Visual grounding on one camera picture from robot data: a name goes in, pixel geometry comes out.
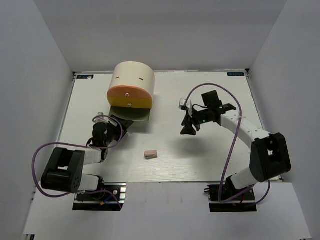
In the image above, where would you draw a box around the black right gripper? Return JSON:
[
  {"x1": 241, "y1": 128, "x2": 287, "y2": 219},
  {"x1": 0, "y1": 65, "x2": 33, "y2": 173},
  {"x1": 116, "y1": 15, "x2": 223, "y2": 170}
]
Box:
[{"x1": 180, "y1": 107, "x2": 211, "y2": 136}]

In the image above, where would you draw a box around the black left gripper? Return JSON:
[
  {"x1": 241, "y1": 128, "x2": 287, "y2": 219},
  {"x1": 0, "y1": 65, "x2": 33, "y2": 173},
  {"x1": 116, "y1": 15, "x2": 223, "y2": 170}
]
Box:
[{"x1": 104, "y1": 115, "x2": 134, "y2": 147}]

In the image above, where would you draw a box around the yellow drawer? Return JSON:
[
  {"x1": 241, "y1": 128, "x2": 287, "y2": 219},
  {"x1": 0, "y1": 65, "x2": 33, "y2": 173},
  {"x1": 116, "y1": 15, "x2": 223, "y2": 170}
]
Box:
[{"x1": 108, "y1": 97, "x2": 153, "y2": 109}]

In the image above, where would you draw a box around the orange top drawer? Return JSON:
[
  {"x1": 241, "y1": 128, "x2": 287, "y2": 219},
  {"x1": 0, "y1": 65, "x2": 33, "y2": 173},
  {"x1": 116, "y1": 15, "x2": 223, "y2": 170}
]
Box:
[{"x1": 106, "y1": 85, "x2": 152, "y2": 99}]

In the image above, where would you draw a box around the pink correction tape dispenser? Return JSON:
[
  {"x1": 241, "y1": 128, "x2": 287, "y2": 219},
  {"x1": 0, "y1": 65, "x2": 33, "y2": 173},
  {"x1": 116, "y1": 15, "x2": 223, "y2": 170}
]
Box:
[{"x1": 144, "y1": 150, "x2": 158, "y2": 159}]

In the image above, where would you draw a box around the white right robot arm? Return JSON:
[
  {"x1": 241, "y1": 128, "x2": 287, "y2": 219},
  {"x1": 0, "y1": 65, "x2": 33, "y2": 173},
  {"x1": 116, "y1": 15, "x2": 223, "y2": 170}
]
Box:
[{"x1": 179, "y1": 90, "x2": 291, "y2": 200}]

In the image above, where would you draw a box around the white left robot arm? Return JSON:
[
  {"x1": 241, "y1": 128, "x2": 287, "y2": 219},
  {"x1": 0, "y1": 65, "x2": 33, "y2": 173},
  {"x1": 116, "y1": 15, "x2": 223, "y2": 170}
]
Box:
[{"x1": 40, "y1": 115, "x2": 133, "y2": 200}]

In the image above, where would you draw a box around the cream cylindrical drawer organizer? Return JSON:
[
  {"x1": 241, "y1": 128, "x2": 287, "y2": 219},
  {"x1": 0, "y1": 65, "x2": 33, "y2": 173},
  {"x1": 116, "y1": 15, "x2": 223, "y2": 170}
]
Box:
[{"x1": 108, "y1": 61, "x2": 156, "y2": 98}]

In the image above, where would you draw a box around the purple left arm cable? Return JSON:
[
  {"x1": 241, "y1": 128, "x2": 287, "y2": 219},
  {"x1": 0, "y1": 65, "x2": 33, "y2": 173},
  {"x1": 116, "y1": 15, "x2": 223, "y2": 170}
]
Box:
[{"x1": 32, "y1": 114, "x2": 124, "y2": 211}]

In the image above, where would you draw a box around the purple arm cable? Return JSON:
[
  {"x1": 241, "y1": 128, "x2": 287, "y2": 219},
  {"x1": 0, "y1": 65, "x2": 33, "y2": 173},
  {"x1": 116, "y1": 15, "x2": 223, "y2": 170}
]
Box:
[
  {"x1": 32, "y1": 114, "x2": 124, "y2": 211},
  {"x1": 186, "y1": 83, "x2": 272, "y2": 205}
]

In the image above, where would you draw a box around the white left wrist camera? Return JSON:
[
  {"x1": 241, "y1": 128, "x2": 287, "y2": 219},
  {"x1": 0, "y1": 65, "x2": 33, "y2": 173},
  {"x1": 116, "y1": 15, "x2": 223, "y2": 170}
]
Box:
[{"x1": 92, "y1": 112, "x2": 114, "y2": 124}]

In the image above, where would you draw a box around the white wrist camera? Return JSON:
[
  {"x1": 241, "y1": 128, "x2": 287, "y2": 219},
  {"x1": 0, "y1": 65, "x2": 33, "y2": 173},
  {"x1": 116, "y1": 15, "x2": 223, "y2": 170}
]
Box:
[
  {"x1": 178, "y1": 98, "x2": 193, "y2": 117},
  {"x1": 92, "y1": 112, "x2": 114, "y2": 124}
]

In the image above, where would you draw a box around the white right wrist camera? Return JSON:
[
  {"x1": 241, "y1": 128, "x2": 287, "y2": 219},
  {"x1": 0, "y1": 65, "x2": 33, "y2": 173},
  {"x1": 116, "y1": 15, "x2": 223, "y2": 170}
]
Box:
[{"x1": 178, "y1": 98, "x2": 193, "y2": 117}]

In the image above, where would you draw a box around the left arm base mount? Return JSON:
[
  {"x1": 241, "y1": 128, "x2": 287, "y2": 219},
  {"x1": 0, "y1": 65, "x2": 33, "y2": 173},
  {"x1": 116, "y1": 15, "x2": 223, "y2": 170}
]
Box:
[{"x1": 72, "y1": 183, "x2": 127, "y2": 212}]

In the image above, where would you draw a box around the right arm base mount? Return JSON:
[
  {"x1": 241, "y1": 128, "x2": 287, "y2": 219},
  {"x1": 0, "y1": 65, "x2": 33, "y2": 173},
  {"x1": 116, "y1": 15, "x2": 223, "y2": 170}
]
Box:
[{"x1": 203, "y1": 184, "x2": 257, "y2": 213}]

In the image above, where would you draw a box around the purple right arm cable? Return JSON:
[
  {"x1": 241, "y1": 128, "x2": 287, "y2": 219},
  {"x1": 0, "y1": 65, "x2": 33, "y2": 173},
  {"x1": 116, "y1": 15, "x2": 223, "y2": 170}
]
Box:
[{"x1": 186, "y1": 83, "x2": 272, "y2": 205}]

